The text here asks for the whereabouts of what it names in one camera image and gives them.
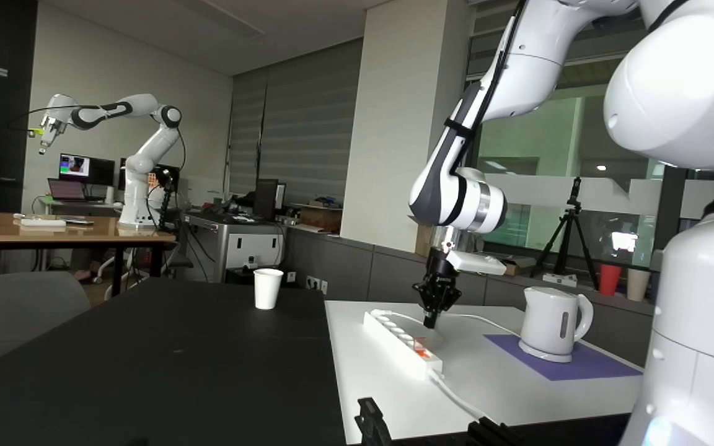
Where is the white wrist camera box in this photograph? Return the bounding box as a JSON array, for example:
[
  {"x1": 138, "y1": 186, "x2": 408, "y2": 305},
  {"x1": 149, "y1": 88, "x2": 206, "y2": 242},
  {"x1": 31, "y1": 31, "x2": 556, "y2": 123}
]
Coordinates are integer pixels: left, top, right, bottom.
[{"x1": 443, "y1": 248, "x2": 509, "y2": 280}]

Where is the beige cup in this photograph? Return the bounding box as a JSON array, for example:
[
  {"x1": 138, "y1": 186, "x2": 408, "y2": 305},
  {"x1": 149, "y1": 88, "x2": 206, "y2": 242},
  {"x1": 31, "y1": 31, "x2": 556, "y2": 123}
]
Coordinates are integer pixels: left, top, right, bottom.
[{"x1": 625, "y1": 268, "x2": 652, "y2": 305}]

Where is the computer monitor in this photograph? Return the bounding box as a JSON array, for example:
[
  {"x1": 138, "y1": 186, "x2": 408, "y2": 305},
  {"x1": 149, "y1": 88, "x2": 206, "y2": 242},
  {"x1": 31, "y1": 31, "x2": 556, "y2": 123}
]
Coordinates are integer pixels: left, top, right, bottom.
[{"x1": 54, "y1": 152, "x2": 118, "y2": 192}]

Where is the black camera tripod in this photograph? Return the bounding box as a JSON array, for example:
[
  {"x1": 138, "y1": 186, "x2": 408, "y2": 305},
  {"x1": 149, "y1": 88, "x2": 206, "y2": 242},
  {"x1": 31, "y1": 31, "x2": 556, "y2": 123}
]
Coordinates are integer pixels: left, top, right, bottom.
[{"x1": 530, "y1": 173, "x2": 603, "y2": 291}]

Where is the black table clamp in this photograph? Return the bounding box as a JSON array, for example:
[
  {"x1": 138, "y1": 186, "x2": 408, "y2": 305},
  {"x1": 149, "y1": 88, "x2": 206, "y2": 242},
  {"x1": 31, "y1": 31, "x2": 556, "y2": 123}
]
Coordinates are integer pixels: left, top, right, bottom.
[
  {"x1": 352, "y1": 396, "x2": 395, "y2": 446},
  {"x1": 463, "y1": 414, "x2": 525, "y2": 446}
]

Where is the red cup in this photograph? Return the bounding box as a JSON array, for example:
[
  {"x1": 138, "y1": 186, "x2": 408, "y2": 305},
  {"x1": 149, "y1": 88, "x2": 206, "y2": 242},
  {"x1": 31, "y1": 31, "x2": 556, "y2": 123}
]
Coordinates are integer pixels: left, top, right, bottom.
[{"x1": 594, "y1": 264, "x2": 625, "y2": 301}]

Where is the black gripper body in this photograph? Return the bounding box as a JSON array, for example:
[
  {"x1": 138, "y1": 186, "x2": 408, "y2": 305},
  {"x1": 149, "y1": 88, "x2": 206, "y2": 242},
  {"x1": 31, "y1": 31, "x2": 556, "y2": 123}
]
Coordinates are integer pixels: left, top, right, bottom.
[{"x1": 408, "y1": 247, "x2": 463, "y2": 317}]

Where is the white kettle cord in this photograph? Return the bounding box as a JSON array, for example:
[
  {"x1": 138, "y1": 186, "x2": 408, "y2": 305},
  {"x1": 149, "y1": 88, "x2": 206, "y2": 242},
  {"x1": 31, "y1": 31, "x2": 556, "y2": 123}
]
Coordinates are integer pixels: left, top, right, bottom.
[{"x1": 370, "y1": 305, "x2": 528, "y2": 328}]

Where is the grey white cabinet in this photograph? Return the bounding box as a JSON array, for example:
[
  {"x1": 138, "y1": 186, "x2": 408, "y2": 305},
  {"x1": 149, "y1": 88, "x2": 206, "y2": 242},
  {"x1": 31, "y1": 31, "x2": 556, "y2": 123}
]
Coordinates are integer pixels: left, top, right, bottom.
[{"x1": 180, "y1": 211, "x2": 288, "y2": 285}]

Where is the white electric kettle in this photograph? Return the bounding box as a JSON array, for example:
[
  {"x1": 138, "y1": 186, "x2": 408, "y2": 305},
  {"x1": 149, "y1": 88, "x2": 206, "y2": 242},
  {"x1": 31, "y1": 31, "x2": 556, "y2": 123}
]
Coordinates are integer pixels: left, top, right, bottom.
[{"x1": 517, "y1": 285, "x2": 598, "y2": 365}]

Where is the grey office chair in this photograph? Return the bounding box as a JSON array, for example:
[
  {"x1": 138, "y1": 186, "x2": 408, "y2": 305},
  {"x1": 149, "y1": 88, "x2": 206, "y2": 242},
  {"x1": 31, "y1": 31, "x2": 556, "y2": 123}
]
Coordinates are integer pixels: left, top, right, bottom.
[{"x1": 0, "y1": 270, "x2": 93, "y2": 380}]

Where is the wooden table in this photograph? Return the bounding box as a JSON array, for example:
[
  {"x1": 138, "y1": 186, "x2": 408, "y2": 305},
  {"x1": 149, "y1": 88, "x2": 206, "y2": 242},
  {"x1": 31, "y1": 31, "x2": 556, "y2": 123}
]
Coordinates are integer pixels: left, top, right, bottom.
[{"x1": 0, "y1": 211, "x2": 180, "y2": 301}]

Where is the white power strip cord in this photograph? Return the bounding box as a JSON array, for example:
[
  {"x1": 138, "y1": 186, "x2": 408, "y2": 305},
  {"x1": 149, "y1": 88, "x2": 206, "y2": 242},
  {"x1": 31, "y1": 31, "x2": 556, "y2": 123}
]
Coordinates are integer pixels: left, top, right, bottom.
[{"x1": 427, "y1": 368, "x2": 486, "y2": 421}]

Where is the seated person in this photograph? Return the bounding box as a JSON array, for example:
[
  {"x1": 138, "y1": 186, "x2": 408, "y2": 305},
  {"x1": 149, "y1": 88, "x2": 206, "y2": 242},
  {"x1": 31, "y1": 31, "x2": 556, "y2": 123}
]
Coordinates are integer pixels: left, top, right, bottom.
[{"x1": 147, "y1": 166, "x2": 178, "y2": 225}]

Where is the purple mat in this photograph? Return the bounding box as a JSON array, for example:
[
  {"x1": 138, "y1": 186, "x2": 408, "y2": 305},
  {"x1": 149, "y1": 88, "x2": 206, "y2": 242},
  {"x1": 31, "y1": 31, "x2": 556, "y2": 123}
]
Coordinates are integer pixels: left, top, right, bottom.
[{"x1": 483, "y1": 332, "x2": 644, "y2": 384}]

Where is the white paper cup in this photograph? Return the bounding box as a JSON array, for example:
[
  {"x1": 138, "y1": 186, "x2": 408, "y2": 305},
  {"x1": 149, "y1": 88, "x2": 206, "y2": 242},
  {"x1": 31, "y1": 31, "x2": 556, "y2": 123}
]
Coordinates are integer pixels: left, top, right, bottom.
[{"x1": 251, "y1": 266, "x2": 288, "y2": 316}]

